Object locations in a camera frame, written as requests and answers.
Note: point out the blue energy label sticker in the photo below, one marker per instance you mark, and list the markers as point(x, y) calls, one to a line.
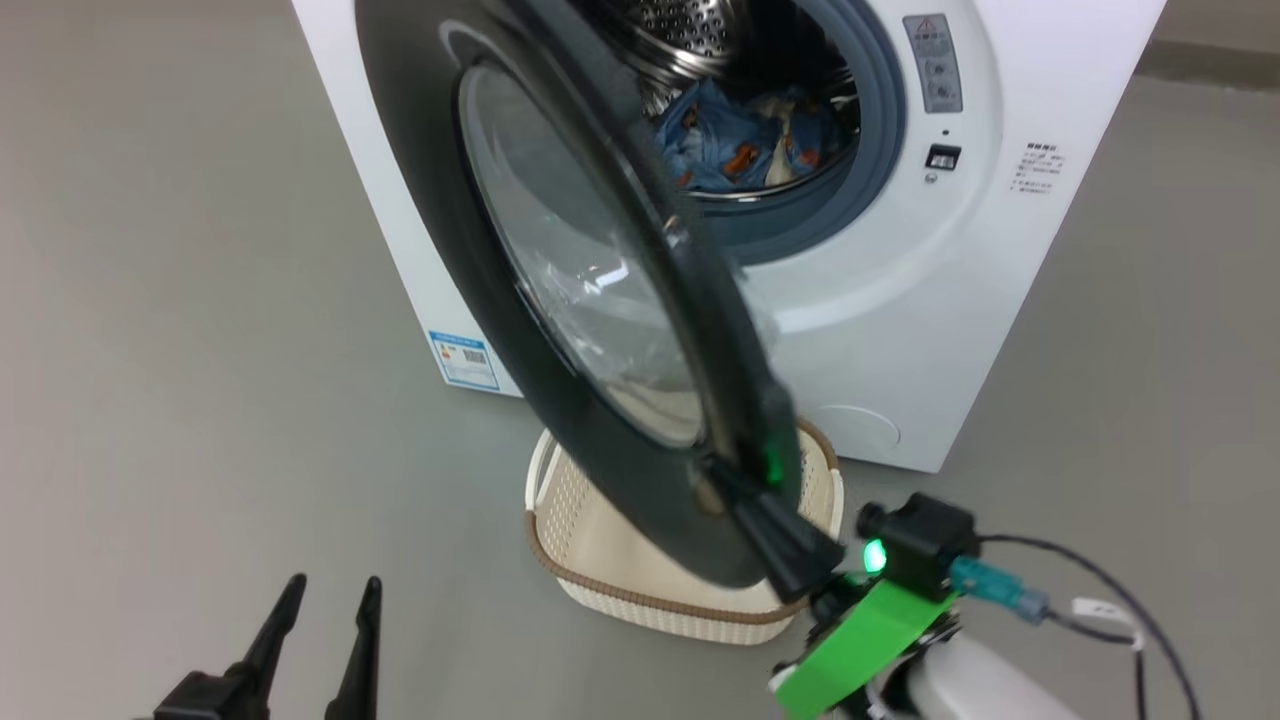
point(463, 360)

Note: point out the dark grey round washer door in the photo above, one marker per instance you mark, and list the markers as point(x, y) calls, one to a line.
point(450, 250)

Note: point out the cream perforated laundry basket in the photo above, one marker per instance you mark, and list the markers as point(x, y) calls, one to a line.
point(590, 560)

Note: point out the blue-grey rubber door gasket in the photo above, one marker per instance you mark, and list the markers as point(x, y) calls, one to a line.
point(880, 150)

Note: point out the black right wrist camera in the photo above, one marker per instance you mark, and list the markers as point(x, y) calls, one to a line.
point(925, 540)

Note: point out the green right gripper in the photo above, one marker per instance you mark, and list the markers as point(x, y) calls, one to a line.
point(870, 640)

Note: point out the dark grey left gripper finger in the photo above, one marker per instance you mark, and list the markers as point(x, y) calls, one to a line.
point(250, 680)
point(362, 660)

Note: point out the grey warning sticker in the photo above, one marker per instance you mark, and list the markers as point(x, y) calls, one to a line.
point(933, 63)

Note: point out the stainless steel washer drum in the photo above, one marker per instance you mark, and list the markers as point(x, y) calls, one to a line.
point(690, 30)

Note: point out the white front-load washing machine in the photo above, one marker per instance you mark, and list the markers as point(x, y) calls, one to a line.
point(1050, 280)

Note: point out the round white filter cover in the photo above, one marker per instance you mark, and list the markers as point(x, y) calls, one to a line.
point(865, 428)

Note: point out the blue patterned clothes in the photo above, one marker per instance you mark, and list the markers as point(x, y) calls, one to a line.
point(730, 140)

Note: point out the black door latch socket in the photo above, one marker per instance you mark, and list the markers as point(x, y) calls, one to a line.
point(943, 157)

